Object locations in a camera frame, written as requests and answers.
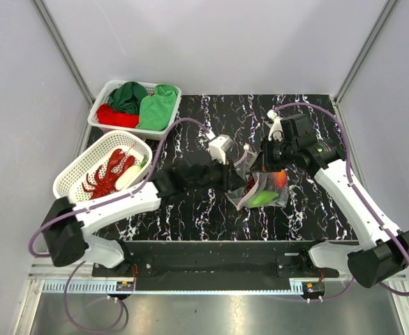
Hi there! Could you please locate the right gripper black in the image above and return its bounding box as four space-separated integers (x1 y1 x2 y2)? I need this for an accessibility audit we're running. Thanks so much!
250 135 297 172

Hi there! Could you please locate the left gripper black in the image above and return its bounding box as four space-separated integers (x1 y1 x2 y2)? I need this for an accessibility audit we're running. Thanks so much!
186 154 247 194

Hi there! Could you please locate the clear zip top bag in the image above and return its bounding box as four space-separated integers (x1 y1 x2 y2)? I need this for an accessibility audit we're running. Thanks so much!
226 144 289 211

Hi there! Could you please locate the white radish toy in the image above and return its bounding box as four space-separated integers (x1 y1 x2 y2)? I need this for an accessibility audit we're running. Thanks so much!
115 156 148 191

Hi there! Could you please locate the red lobster toy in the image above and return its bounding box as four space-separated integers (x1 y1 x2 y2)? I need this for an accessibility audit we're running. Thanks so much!
82 149 135 200

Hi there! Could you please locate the purple grape bunch toy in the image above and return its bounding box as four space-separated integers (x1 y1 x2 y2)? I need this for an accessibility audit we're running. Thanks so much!
244 174 258 195

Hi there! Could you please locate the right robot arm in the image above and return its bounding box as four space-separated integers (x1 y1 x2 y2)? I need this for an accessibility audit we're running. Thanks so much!
251 111 409 288

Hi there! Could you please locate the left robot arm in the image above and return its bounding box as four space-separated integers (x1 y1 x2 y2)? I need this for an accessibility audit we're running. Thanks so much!
41 161 245 276

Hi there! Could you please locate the green vegetable toy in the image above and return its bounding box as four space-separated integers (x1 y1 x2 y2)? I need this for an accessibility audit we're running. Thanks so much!
248 190 278 208

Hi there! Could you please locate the black marble pattern mat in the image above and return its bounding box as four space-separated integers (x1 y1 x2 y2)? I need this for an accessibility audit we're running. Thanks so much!
98 94 356 242

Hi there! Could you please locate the light green cloth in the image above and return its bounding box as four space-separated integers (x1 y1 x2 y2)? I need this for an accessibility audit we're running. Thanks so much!
137 84 178 131

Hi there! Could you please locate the white basket with cloths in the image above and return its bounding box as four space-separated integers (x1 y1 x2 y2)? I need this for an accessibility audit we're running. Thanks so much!
88 80 181 140

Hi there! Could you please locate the dark green cloth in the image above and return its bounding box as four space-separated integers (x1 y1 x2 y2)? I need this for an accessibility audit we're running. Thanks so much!
107 82 148 114

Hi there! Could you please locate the red cloth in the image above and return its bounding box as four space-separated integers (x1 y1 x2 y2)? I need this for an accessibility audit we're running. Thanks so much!
96 103 140 128

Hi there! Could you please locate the white perforated empty basket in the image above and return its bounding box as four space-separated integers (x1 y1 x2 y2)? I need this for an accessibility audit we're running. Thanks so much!
52 131 153 202

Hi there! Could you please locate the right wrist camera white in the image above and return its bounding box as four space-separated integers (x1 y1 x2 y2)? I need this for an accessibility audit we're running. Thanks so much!
267 110 284 142

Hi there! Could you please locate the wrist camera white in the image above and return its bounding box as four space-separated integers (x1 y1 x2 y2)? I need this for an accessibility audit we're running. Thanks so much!
208 135 234 165
267 110 284 142

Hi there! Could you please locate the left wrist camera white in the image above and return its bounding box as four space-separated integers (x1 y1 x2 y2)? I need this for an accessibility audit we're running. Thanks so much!
208 135 234 165

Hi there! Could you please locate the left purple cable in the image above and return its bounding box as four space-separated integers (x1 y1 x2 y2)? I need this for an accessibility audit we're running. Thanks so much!
28 117 216 331

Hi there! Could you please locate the purple cable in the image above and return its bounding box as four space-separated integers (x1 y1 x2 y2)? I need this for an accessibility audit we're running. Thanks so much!
28 117 216 331
270 103 409 304

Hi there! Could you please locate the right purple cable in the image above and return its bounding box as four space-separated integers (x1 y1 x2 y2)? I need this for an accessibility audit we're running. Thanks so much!
270 103 409 304

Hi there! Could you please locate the white slotted cable duct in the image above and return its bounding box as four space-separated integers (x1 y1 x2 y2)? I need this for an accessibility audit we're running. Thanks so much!
43 280 322 296

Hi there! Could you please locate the aluminium frame rail front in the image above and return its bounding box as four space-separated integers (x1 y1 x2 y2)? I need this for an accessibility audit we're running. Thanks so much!
28 253 408 280

